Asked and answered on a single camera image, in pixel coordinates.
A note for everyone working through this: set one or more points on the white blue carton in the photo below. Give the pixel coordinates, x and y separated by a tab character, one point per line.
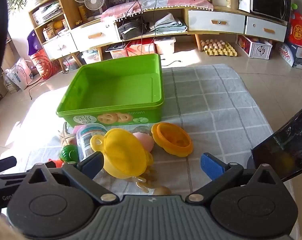
288	53

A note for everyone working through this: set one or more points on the wooden cabinet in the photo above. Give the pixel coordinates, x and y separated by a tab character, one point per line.
66	7

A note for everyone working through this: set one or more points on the black glossy board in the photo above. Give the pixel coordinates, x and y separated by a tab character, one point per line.
285	142

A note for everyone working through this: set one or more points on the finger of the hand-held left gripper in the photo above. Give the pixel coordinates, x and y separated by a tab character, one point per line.
3	164

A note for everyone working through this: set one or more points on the red printed bag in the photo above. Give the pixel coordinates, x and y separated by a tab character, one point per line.
42	65

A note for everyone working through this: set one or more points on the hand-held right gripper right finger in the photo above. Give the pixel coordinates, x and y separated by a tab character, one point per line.
210	166

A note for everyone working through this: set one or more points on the clear storage bin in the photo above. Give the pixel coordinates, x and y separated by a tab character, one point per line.
118	53
91	56
166	45

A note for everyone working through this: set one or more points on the white plastic sack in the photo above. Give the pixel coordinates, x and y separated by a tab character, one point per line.
18	75

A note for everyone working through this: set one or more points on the grey checked blanket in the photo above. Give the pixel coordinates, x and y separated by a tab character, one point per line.
215	105

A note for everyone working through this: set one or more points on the pink fringed cloth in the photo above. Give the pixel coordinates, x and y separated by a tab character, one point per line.
181	2

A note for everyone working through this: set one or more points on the orange cardboard box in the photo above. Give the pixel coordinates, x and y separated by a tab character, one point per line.
138	48

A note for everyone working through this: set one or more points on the brown ball toy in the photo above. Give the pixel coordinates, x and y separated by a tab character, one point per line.
143	182

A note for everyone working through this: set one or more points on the white plastic crate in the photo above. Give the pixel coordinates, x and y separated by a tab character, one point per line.
258	50

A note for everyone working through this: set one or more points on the yellow egg tray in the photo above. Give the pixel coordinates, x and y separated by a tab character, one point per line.
218	48

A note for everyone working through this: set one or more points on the black bag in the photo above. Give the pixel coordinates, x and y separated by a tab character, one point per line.
131	28

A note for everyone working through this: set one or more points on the white drawer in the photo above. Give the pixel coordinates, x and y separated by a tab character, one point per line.
58	46
265	30
215	21
96	36

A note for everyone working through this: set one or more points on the beige starfish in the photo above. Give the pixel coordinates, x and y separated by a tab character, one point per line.
64	136

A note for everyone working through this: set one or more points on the pink toy egg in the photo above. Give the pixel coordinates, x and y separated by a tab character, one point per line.
144	141

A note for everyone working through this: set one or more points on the green plastic box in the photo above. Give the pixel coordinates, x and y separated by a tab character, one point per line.
111	92

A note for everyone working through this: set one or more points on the stack of papers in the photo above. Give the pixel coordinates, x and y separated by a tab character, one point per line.
49	11

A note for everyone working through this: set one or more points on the folded light cloths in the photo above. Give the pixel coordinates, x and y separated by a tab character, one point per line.
168	23

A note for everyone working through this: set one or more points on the red toy piece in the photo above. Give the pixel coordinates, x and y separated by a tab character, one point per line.
58	163

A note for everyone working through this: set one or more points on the red gift bag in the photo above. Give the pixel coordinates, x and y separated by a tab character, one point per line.
297	30

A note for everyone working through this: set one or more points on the green husk toy corn half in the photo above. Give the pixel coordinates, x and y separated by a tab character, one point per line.
68	153

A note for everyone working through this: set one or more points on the clear cotton swab jar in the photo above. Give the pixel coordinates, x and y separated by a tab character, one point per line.
84	140

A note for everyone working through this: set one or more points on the black microwave oven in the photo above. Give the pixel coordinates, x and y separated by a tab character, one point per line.
269	2

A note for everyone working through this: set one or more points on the small white desk fan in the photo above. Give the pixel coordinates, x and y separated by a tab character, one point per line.
94	1

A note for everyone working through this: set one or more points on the purple plastic stool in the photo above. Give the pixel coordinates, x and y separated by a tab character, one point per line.
33	42

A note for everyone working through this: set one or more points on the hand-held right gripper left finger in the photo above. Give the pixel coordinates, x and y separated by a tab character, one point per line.
94	164

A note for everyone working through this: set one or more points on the yellow toy pot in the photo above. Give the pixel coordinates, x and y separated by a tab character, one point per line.
121	152

